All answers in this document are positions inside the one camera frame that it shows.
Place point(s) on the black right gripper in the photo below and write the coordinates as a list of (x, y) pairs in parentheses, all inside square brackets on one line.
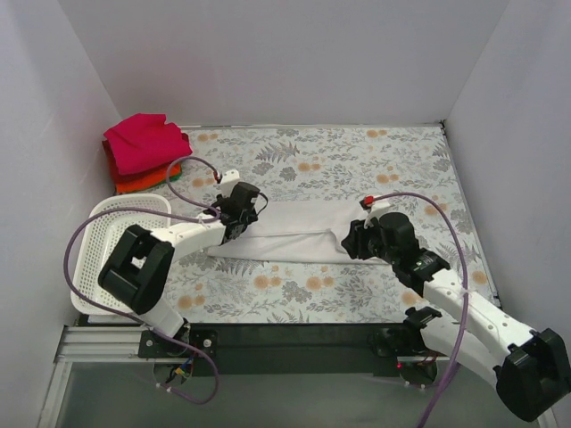
[(358, 241)]

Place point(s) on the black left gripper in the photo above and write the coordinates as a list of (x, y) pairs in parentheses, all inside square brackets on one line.
[(238, 221)]

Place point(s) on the white t shirt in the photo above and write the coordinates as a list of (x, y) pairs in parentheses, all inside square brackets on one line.
[(296, 232)]

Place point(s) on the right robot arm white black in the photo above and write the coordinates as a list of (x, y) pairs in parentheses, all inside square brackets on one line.
[(530, 370)]

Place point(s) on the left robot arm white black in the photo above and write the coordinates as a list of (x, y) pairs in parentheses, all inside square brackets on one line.
[(137, 269)]

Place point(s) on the green folded t shirt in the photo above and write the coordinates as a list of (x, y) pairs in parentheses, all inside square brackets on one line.
[(174, 177)]

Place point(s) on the orange folded t shirt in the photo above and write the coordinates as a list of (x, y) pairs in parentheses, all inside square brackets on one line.
[(134, 182)]

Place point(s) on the pink folded t shirt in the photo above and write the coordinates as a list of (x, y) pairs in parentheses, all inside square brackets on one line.
[(145, 141)]

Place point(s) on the white perforated plastic basket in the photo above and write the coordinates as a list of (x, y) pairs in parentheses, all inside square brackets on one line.
[(101, 236)]

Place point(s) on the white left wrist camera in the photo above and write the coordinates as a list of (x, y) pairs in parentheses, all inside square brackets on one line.
[(227, 182)]

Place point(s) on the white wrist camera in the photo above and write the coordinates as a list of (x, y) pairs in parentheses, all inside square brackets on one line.
[(227, 182), (375, 208)]

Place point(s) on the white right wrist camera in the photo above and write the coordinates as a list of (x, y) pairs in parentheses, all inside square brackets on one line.
[(375, 208)]

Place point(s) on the aluminium extrusion rail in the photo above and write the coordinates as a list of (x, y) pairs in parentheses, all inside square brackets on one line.
[(99, 344)]

